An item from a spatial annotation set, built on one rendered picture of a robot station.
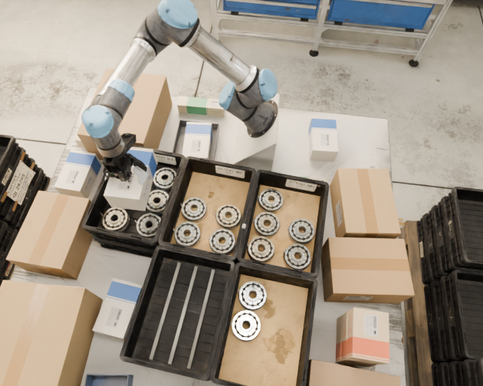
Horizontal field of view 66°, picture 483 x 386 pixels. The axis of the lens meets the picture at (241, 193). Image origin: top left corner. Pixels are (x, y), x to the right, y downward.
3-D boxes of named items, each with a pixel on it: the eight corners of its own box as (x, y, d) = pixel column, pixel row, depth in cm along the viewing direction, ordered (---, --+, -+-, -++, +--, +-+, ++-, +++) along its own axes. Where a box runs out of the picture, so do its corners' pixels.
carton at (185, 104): (178, 112, 195) (176, 105, 190) (180, 103, 198) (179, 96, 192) (224, 116, 194) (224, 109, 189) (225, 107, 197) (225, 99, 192)
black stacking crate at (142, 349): (162, 254, 148) (157, 245, 138) (235, 270, 146) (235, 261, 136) (127, 361, 130) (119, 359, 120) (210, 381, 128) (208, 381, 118)
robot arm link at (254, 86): (257, 92, 161) (149, 6, 130) (284, 78, 151) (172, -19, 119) (253, 115, 157) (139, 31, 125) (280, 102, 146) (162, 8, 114)
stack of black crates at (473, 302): (422, 286, 211) (453, 269, 181) (476, 292, 210) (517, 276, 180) (429, 362, 193) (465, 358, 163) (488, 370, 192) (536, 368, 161)
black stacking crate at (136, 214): (125, 158, 169) (118, 143, 159) (188, 170, 166) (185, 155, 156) (91, 238, 151) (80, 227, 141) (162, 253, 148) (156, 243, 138)
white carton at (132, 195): (126, 158, 140) (119, 145, 132) (157, 162, 140) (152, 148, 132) (111, 207, 131) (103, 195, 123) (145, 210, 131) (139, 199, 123)
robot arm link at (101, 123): (116, 104, 99) (103, 130, 95) (126, 129, 109) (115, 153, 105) (88, 99, 100) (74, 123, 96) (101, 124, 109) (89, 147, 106)
